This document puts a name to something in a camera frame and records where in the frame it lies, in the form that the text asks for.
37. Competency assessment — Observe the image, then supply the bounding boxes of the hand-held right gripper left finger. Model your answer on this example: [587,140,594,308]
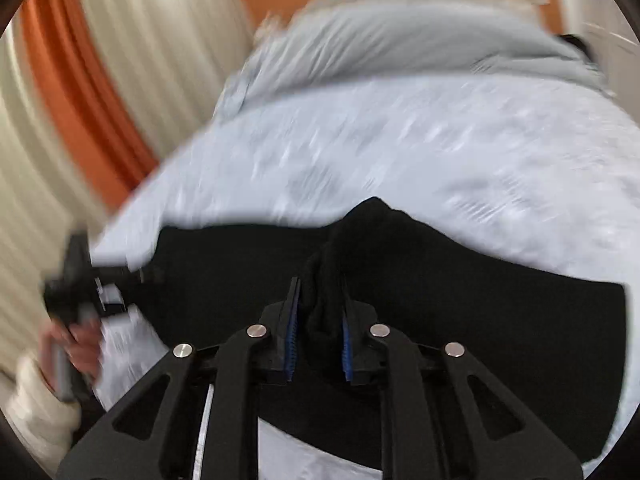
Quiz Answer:
[56,276,302,480]

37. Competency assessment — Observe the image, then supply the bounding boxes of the white pleated curtain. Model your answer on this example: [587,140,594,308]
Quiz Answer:
[0,0,257,396]

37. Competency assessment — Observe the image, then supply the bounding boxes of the orange curtain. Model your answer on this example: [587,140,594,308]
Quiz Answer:
[19,0,162,213]

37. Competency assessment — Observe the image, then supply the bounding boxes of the black bag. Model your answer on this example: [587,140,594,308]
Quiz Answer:
[559,33,597,63]

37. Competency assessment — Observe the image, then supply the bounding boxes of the bed with butterfly-print sheet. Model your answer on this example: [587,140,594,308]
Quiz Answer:
[90,79,640,480]

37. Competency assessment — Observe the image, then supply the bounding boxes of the person's left forearm white sleeve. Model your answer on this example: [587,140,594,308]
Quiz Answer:
[4,354,84,473]

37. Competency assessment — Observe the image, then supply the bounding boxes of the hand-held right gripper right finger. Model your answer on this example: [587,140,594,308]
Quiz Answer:
[341,280,584,480]

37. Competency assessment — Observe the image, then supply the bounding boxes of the grey duvet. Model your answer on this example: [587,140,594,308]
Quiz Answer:
[214,0,617,122]

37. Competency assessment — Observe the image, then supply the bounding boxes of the black pants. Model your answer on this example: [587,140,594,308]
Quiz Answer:
[125,197,629,475]

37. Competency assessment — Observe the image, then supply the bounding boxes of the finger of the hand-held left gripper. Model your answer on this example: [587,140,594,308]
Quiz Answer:
[94,262,153,292]

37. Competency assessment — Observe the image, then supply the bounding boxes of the person's left hand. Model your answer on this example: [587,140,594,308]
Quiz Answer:
[39,312,107,387]

